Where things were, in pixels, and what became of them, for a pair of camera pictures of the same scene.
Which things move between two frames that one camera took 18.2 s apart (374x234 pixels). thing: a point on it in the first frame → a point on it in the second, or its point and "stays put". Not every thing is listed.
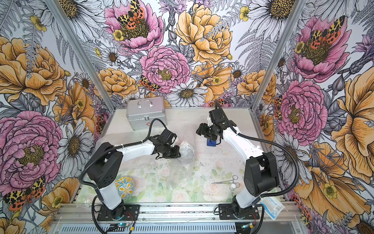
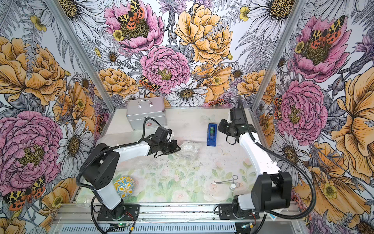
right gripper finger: (203, 129) → (225, 127)
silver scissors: (230, 181) stays put
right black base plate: (226, 212) stays put
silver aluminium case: (140, 112) stays put
